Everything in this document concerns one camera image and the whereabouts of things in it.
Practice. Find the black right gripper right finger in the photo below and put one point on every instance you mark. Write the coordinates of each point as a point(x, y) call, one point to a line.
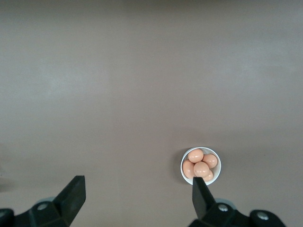
point(202, 201)

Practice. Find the white round bowl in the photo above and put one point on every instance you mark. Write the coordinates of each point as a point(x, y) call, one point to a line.
point(216, 173)

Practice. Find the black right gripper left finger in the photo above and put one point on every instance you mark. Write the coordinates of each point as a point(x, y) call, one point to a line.
point(71, 198)

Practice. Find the brown egg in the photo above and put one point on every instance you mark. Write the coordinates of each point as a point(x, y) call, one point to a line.
point(201, 169)
point(195, 155)
point(210, 176)
point(188, 169)
point(211, 160)

